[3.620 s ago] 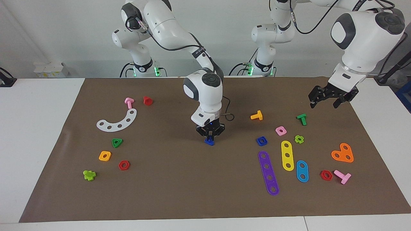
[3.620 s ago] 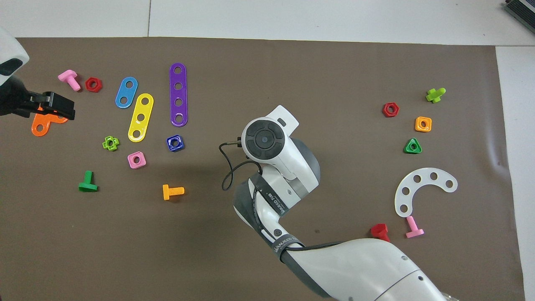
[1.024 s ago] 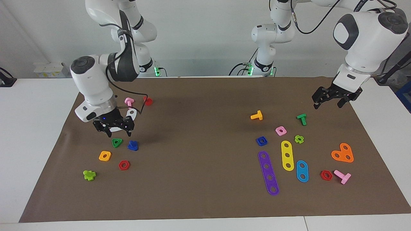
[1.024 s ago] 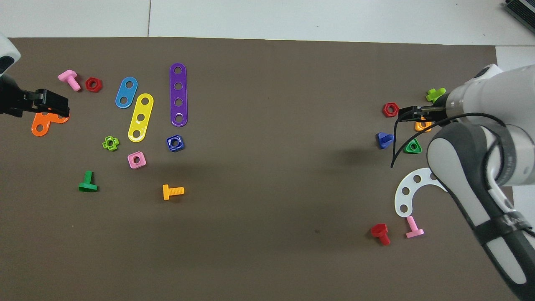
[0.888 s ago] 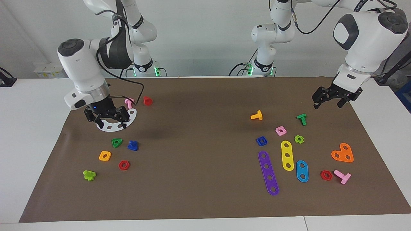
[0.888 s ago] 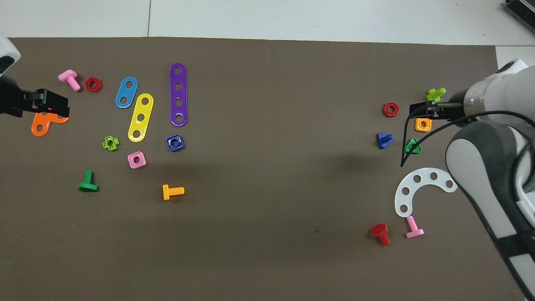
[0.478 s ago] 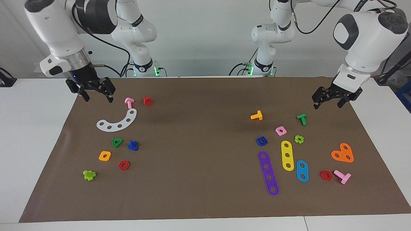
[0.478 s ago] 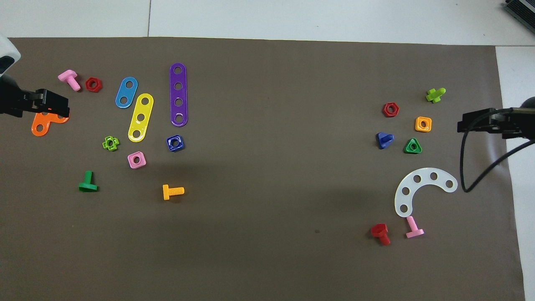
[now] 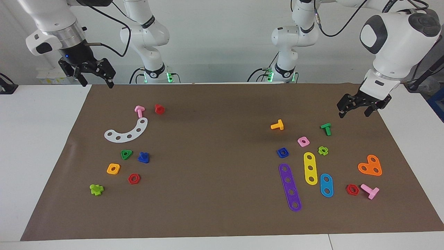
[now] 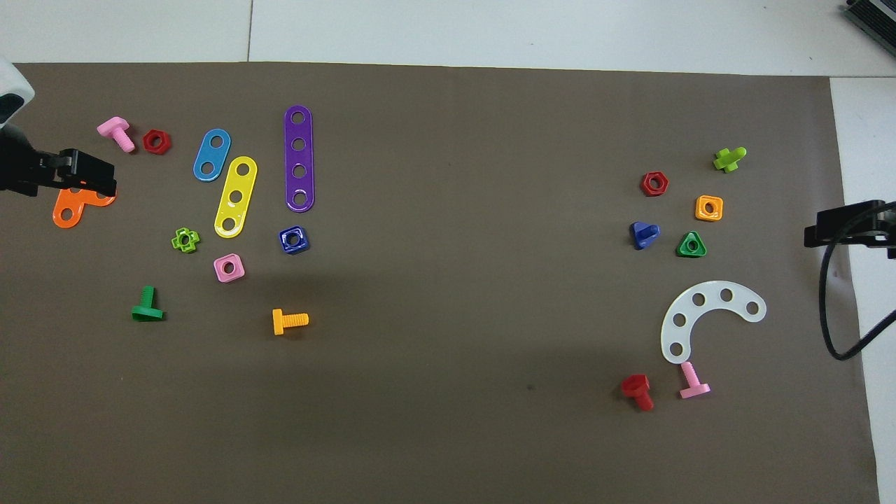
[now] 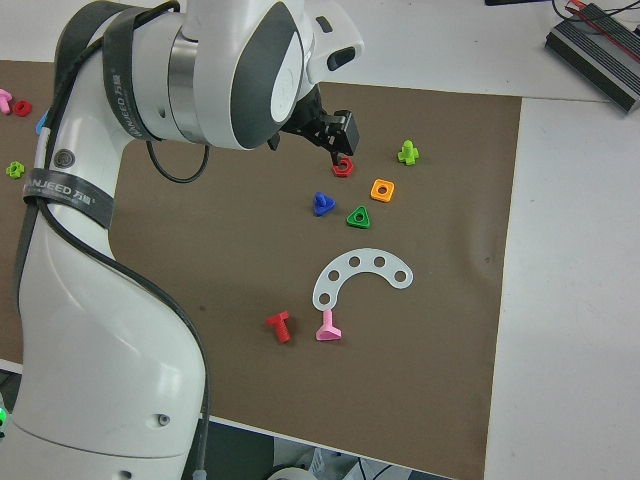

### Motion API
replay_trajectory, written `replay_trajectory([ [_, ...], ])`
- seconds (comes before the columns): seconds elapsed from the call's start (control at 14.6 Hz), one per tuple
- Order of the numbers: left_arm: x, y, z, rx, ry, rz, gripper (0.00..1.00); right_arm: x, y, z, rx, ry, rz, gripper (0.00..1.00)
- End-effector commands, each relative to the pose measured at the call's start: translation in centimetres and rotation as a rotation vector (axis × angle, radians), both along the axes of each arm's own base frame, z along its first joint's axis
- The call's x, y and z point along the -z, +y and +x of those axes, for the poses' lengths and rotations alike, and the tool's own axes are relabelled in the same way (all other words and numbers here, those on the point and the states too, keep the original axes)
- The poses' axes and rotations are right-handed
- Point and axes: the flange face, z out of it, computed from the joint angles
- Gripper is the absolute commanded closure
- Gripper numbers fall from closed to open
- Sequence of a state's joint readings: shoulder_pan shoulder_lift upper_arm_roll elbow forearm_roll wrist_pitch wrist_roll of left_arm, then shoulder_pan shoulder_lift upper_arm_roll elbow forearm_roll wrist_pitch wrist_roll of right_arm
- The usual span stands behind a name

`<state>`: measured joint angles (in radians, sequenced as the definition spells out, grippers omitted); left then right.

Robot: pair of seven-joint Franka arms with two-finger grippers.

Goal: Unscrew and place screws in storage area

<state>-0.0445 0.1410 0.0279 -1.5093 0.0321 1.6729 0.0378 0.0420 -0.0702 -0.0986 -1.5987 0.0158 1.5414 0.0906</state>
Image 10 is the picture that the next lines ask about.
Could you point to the yellow three-hole plate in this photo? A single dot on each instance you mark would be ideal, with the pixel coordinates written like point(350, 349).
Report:
point(236, 197)

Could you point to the red plastic screw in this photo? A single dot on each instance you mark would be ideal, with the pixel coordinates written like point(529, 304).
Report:
point(638, 390)

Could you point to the red hexagonal plastic nut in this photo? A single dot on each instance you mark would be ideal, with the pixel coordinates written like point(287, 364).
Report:
point(157, 141)
point(654, 183)

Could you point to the pink square plastic nut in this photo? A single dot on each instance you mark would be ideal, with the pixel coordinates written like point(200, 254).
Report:
point(229, 267)

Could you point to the purple four-hole plate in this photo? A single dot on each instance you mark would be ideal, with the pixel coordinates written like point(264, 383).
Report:
point(299, 158)

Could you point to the dark green plastic screw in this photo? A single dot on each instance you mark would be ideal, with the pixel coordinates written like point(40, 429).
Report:
point(147, 308)

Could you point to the dark blue square nut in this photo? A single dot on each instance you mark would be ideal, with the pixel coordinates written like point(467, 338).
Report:
point(293, 240)

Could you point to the dark grey ribbed device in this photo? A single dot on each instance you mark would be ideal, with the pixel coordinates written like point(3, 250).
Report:
point(875, 15)

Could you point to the dark blue plastic screw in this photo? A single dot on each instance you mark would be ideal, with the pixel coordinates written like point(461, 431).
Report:
point(642, 234)

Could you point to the orange angled three-hole plate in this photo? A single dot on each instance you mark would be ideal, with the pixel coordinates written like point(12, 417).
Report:
point(66, 211)

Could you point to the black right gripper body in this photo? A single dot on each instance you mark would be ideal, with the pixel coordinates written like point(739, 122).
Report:
point(890, 231)

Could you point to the orange plastic screw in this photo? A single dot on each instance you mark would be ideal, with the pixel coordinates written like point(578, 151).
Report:
point(288, 321)

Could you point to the brown table mat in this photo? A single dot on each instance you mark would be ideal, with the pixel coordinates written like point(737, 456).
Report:
point(448, 392)

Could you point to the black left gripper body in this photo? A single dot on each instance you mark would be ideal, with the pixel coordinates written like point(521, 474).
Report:
point(24, 168)

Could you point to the pink plastic screw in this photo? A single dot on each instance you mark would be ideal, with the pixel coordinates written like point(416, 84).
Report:
point(114, 129)
point(693, 383)

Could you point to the lime green cross nut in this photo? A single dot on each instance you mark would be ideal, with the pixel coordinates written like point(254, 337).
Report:
point(185, 240)

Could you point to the white curved five-hole plate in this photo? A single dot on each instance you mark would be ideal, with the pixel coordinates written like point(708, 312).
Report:
point(689, 311)

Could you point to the lime green plastic screw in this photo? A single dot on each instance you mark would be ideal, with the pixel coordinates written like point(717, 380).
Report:
point(728, 159)

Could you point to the orange square plastic nut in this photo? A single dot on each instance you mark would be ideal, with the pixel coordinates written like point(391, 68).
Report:
point(708, 208)

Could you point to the green triangular plastic nut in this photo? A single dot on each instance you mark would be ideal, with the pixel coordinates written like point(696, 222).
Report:
point(691, 245)

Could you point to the blue two-hole plate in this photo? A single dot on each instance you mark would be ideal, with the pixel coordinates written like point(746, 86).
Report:
point(211, 155)

